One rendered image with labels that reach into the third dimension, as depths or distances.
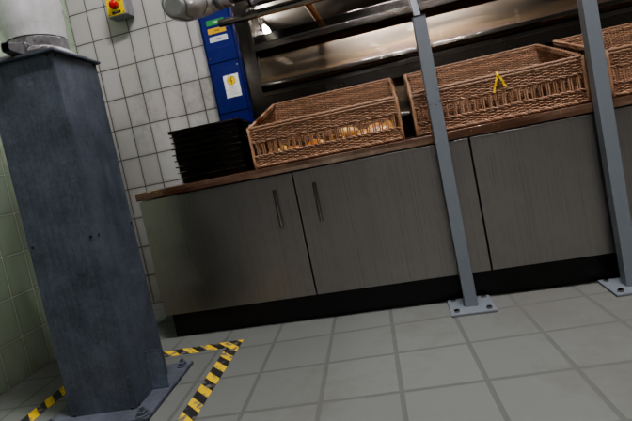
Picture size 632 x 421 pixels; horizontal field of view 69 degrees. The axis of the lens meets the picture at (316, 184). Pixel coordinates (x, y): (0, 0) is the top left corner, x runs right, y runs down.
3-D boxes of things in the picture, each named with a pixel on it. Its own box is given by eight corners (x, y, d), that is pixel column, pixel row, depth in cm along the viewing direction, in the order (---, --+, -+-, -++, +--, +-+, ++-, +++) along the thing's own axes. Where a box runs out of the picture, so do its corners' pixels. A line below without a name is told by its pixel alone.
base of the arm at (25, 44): (-25, 62, 118) (-31, 40, 118) (36, 74, 140) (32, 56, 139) (39, 46, 116) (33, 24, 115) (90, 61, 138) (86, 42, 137)
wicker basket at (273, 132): (283, 163, 214) (271, 103, 212) (403, 138, 204) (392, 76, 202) (252, 170, 166) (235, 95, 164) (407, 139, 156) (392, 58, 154)
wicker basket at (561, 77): (413, 136, 203) (402, 74, 201) (549, 109, 191) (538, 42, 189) (414, 137, 156) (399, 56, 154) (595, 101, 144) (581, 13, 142)
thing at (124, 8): (117, 22, 223) (112, 1, 223) (135, 17, 222) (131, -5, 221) (107, 18, 216) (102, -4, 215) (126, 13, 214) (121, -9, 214)
